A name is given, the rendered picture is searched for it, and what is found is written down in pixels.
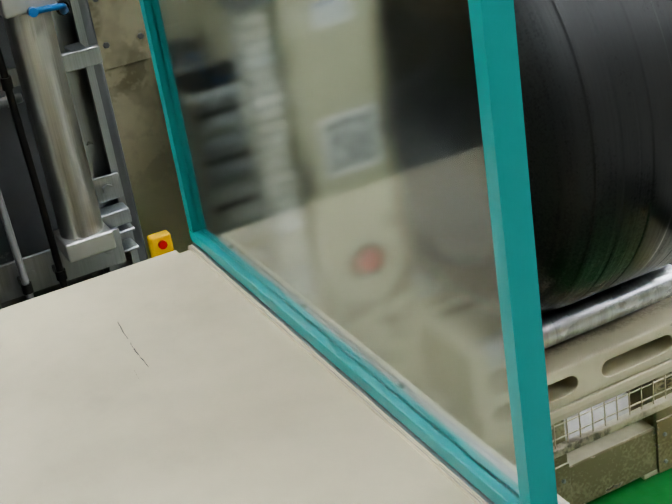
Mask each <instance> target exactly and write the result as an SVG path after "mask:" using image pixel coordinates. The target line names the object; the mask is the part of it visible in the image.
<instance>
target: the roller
mask: <svg viewBox="0 0 672 504"><path fill-rule="evenodd" d="M671 296H672V262H671V263H669V264H667V265H666V266H663V267H661V268H659V269H656V270H654V271H651V272H649V273H646V274H644V275H641V276H639V277H636V278H634V279H631V280H629V281H626V282H624V283H621V284H619V285H617V286H614V287H612V288H609V289H607V290H604V291H602V292H599V293H597V294H594V295H592V296H589V297H587V298H584V299H582V300H580V301H577V302H575V303H572V304H570V305H567V306H565V307H562V308H560V309H557V310H554V311H549V312H544V313H542V314H541V317H542V329H543V340H544V349H546V348H549V347H551V346H554V345H556V344H558V343H561V342H563V341H566V340H568V339H570V338H573V337H575V336H578V335H580V334H582V333H585V332H587V331H590V330H592V329H594V328H597V327H599V326H602V325H604V324H606V323H609V322H611V321H614V320H616V319H618V318H621V317H623V316H626V315H628V314H630V313H633V312H635V311H638V310H640V309H642V308H645V307H647V306H650V305H652V304H654V303H657V302H659V301H662V300H664V299H666V298H669V297H671Z"/></svg>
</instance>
